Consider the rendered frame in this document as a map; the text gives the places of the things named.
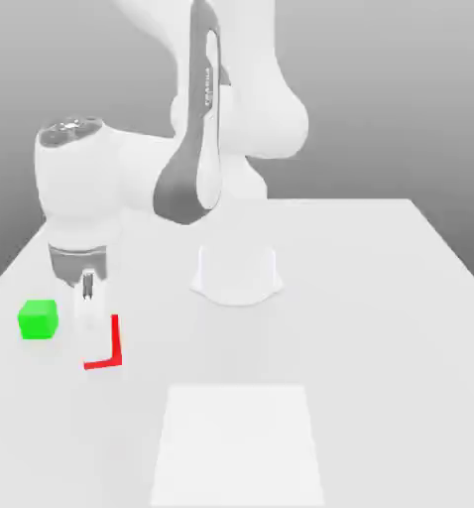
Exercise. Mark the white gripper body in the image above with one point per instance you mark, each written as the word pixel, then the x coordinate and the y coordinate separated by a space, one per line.
pixel 90 321

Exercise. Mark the small red cube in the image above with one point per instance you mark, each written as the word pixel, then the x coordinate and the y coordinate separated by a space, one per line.
pixel 115 349

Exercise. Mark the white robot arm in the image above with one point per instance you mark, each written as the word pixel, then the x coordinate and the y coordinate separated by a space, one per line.
pixel 82 178

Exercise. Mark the small green cube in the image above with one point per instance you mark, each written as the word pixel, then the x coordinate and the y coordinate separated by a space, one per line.
pixel 38 320

